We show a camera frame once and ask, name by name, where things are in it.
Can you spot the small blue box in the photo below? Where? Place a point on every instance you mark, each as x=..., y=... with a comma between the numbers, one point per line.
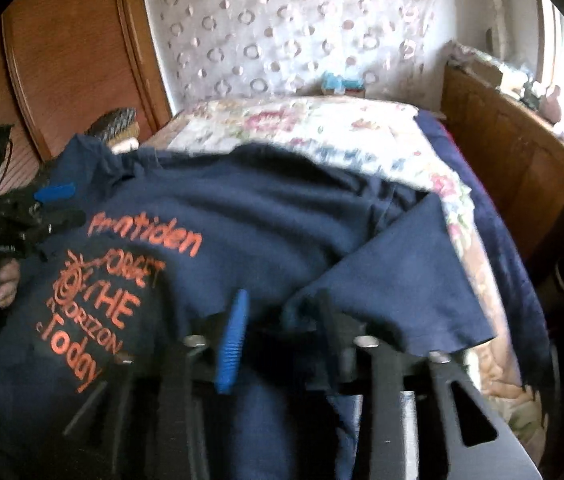
x=341, y=84

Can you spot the navy bed sheet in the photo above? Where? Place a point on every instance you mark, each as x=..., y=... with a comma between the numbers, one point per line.
x=507, y=240

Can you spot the dark patterned folded cloth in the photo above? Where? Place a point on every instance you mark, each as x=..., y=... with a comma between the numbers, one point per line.
x=114, y=121

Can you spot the circle patterned curtain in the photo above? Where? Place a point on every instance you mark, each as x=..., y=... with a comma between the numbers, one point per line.
x=287, y=25

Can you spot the wooden wardrobe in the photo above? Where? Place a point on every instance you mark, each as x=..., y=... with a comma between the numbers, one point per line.
x=76, y=50

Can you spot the navy t-shirt orange print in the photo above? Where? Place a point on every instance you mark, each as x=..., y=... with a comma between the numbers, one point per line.
x=242, y=220

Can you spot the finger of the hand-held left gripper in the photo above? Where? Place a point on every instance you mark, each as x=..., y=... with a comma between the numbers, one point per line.
x=54, y=192
x=64, y=220

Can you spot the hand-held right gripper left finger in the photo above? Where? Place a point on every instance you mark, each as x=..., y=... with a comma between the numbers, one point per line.
x=232, y=345

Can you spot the floral bedspread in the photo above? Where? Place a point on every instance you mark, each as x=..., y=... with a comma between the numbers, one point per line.
x=322, y=125

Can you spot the cream folded cloth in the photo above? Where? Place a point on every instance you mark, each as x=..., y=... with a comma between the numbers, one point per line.
x=125, y=146

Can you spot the assorted small clutter pile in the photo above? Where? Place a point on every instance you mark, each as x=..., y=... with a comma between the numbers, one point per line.
x=527, y=85

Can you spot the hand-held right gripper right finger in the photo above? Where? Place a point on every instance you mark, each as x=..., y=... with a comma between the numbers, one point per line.
x=338, y=355

